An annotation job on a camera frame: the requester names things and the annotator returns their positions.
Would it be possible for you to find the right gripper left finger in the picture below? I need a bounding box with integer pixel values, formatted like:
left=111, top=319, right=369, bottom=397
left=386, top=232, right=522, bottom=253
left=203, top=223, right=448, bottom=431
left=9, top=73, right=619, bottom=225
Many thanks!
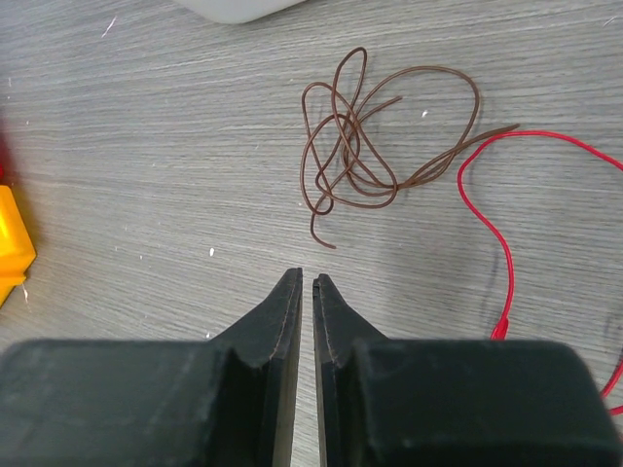
left=1, top=269, right=303, bottom=466

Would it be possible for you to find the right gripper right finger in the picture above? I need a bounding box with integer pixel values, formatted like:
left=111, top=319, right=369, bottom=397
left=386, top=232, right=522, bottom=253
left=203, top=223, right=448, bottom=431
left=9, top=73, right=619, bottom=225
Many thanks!
left=312, top=274, right=613, bottom=466

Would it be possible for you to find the red wire bundle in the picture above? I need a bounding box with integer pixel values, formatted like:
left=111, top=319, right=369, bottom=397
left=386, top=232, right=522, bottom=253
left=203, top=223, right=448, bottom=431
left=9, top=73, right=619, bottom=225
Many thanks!
left=457, top=129, right=623, bottom=417

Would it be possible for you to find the yellow plastic bin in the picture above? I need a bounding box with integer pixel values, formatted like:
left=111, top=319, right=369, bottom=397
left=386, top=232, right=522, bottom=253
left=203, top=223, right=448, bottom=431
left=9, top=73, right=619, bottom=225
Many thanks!
left=0, top=185, right=36, bottom=304

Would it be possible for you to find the red plastic bin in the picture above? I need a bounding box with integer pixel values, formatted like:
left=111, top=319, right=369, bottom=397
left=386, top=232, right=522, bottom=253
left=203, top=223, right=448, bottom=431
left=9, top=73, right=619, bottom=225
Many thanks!
left=0, top=126, right=11, bottom=178

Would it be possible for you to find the white plastic fruit basket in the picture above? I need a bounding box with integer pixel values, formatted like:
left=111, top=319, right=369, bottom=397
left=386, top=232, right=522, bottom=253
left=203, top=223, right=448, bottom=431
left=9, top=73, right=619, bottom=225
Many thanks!
left=175, top=0, right=305, bottom=24

